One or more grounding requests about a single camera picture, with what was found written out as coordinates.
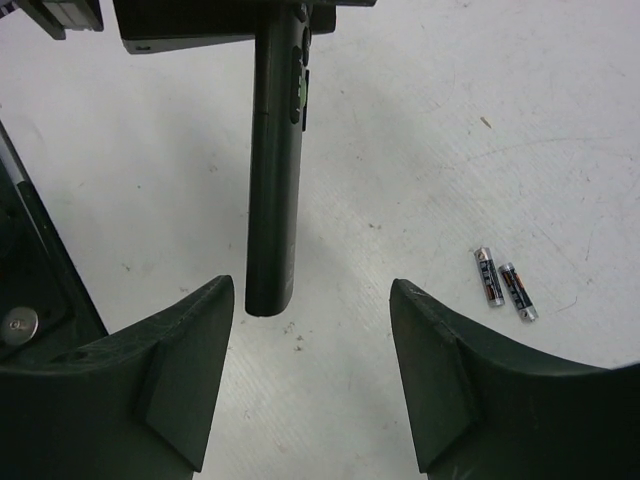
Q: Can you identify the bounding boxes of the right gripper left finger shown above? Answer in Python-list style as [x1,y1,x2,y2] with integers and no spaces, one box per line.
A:
[1,275,235,479]

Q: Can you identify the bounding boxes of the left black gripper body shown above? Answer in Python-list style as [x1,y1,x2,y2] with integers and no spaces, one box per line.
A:
[1,1,376,54]

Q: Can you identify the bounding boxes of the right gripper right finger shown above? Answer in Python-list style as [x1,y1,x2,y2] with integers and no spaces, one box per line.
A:
[389,279,639,479]

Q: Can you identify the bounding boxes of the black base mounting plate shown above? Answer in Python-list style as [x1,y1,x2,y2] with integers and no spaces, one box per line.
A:
[1,128,107,364]

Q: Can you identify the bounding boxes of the black remote control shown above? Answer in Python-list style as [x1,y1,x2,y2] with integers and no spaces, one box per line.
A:
[245,2,311,317]

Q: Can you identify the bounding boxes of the black AAA battery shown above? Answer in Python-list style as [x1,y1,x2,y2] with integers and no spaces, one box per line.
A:
[474,246,505,307]
[499,262,539,322]

